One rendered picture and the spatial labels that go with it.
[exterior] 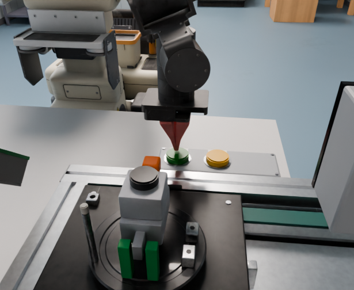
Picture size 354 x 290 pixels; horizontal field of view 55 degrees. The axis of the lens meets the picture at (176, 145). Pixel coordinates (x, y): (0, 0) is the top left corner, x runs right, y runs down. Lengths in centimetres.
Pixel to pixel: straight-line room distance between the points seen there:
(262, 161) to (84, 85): 70
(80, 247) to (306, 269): 30
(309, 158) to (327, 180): 219
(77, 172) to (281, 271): 35
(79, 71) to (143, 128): 37
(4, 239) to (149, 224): 36
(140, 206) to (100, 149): 49
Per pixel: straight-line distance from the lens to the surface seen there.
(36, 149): 86
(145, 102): 53
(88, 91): 115
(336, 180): 19
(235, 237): 46
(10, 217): 70
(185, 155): 58
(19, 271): 47
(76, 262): 44
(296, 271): 51
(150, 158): 40
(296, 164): 231
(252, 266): 44
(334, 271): 53
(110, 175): 57
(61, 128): 93
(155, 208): 34
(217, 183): 56
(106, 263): 41
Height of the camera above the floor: 131
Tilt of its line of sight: 34 degrees down
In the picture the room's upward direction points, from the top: straight up
